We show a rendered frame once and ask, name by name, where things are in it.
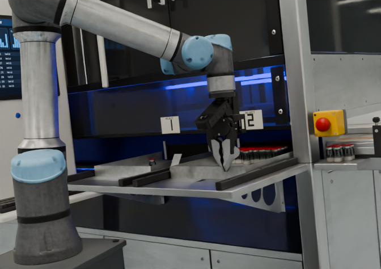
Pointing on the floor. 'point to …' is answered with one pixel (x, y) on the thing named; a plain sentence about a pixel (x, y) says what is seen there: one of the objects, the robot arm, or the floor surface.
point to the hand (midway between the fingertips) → (223, 167)
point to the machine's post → (303, 124)
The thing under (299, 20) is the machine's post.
